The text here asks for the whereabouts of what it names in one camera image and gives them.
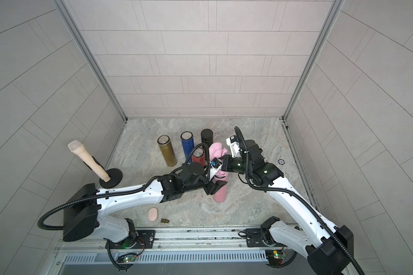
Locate pink thermos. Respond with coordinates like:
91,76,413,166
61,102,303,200
213,170,228,203

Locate pink cloth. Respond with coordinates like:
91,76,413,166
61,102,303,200
209,142,228,163

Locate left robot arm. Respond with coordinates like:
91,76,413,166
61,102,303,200
37,158,222,243

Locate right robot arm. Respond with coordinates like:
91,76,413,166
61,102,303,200
221,136,364,275

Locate red thermos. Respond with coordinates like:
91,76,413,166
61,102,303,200
192,147,207,167

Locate blue thermos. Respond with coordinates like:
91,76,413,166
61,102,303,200
180,131,195,163

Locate black thermos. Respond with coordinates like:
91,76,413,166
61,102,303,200
201,129,213,147

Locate gold thermos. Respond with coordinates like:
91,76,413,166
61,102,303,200
157,135,177,167

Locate pink oval soap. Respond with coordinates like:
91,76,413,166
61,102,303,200
148,207,158,222

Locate beige microphone-shaped holder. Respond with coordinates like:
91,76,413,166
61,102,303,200
68,140,123,189

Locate right circuit board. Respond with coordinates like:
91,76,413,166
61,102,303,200
265,250,287,265

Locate circuit board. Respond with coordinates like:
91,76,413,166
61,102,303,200
265,250,287,265
117,253,137,264

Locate left circuit board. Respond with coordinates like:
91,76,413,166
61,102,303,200
117,253,137,264

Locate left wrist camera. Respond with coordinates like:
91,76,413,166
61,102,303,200
209,158,225,181

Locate aluminium front rail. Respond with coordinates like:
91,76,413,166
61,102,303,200
54,225,343,254

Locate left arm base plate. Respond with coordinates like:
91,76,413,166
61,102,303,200
105,230,156,249

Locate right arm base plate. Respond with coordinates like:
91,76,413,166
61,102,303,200
238,229,285,248

